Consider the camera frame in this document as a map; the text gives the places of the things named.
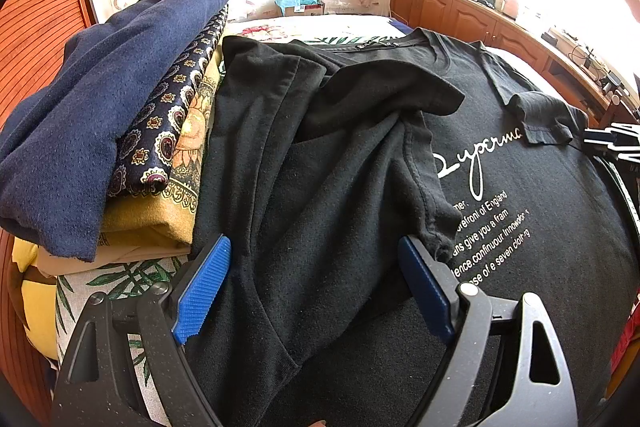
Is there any wooden cabinet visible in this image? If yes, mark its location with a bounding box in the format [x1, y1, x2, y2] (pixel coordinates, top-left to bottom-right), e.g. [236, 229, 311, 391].
[390, 0, 616, 112]

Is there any beige folded cloth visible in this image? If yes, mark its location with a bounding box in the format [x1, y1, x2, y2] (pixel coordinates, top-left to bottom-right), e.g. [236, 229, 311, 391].
[37, 242, 193, 278]

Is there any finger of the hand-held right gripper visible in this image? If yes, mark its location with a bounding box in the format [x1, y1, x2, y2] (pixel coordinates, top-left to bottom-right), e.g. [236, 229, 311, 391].
[592, 146, 640, 168]
[582, 123, 640, 146]

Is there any small cardboard box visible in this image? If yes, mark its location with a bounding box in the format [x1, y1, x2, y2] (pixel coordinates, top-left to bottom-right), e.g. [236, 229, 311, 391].
[282, 2, 326, 16]

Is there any red bag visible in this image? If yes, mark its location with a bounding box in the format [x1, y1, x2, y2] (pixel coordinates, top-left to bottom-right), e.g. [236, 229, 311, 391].
[607, 317, 640, 388]

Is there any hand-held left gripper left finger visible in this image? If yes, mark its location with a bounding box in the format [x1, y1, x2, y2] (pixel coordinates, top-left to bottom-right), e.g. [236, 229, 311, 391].
[50, 234, 233, 427]

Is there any black printed t-shirt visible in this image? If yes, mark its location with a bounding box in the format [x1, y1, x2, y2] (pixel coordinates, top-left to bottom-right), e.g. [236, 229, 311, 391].
[185, 27, 640, 427]

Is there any navy patterned folded cloth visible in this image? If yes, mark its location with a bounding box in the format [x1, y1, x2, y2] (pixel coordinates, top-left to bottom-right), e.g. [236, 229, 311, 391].
[107, 4, 230, 198]

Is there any yellow patterned folded cloth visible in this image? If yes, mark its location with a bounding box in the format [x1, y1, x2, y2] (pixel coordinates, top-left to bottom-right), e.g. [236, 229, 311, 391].
[97, 57, 223, 253]

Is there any leaf print bed sheet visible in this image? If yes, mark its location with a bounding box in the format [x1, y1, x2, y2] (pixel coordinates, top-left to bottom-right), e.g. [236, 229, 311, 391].
[12, 14, 591, 427]

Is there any navy blue folded garment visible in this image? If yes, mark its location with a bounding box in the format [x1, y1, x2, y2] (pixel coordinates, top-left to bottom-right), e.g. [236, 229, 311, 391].
[0, 0, 235, 264]

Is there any wooden slatted door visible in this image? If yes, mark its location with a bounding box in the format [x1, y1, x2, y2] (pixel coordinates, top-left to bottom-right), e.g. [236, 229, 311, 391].
[0, 0, 108, 408]

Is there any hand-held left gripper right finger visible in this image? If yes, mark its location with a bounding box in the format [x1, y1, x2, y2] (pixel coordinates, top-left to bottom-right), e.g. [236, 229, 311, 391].
[397, 234, 581, 427]

